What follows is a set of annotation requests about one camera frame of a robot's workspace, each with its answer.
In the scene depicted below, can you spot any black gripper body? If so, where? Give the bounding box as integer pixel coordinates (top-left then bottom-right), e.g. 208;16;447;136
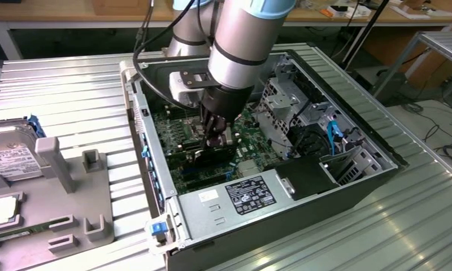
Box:
199;84;256;124

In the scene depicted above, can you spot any black Nvidia graphics card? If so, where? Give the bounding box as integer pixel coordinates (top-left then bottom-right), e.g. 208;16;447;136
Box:
194;143;238;171

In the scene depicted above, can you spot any CPU socket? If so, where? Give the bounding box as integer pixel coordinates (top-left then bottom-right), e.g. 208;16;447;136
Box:
184;117;207;139

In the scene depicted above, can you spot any green motherboard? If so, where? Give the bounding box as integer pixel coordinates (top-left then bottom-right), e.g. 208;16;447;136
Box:
150;104;287;195

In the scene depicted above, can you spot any silver chipset heat sink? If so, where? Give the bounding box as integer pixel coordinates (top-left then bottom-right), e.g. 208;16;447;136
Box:
236;161;268;174

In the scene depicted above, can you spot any silver disk bay cage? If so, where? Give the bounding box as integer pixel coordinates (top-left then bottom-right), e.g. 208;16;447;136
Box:
258;77;327;142

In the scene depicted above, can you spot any long black expansion slot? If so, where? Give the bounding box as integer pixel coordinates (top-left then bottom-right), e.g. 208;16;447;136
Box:
187;172;231;190

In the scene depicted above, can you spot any black plastic shroud box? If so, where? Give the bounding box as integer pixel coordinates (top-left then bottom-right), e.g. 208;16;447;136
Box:
276;157;343;201

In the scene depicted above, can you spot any grey power supply unit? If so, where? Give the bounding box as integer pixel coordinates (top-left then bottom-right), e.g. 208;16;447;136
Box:
172;169;299;241

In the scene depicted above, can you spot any blue case release latch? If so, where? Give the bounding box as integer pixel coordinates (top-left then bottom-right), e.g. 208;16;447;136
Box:
150;222;167;237

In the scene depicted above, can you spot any silver perforated disk bay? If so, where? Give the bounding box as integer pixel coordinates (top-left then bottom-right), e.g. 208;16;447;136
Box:
320;145;397;187

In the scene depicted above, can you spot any open black PC case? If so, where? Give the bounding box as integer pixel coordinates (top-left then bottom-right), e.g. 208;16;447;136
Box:
119;49;411;271

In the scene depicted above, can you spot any black box on floor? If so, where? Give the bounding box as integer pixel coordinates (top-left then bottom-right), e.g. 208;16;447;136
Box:
352;66;409;99

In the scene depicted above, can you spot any orange and white box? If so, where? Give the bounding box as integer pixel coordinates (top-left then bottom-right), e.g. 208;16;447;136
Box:
322;7;348;18

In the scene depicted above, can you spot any black pole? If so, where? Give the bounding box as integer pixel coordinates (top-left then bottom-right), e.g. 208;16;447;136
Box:
340;0;393;68

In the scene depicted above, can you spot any small black box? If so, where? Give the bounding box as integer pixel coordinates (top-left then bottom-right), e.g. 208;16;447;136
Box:
330;5;358;14

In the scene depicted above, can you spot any blue disk carrier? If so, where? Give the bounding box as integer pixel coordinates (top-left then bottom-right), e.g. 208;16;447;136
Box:
26;113;47;141

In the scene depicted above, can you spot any silver hard disk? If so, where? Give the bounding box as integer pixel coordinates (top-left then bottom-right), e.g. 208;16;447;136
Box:
0;120;46;181

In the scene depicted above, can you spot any wooden desk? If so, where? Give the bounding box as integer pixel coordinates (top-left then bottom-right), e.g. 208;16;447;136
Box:
0;0;452;29

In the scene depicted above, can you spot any grey parts rack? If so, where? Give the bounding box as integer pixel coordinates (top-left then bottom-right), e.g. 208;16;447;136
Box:
0;137;118;271

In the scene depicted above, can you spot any silver CPU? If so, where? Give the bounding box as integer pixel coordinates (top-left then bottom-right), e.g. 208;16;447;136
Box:
0;196;20;226

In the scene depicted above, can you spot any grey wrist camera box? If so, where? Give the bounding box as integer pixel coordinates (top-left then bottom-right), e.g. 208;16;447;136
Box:
168;71;214;110

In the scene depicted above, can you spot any black wire bundle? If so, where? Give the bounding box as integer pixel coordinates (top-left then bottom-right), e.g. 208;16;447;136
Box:
288;125;331;159

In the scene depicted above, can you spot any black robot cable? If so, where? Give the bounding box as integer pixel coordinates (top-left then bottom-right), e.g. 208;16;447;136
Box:
132;0;219;111

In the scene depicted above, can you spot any blue wire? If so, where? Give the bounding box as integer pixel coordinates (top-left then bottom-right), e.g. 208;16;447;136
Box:
327;120;343;156

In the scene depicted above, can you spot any black wire with plug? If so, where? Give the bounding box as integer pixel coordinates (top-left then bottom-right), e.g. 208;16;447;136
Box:
340;126;369;147

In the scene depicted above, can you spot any thin black floor cable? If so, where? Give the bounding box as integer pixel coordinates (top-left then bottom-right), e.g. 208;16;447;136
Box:
399;101;445;143

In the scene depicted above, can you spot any metal frame table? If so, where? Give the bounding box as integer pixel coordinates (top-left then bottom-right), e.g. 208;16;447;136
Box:
373;30;452;99

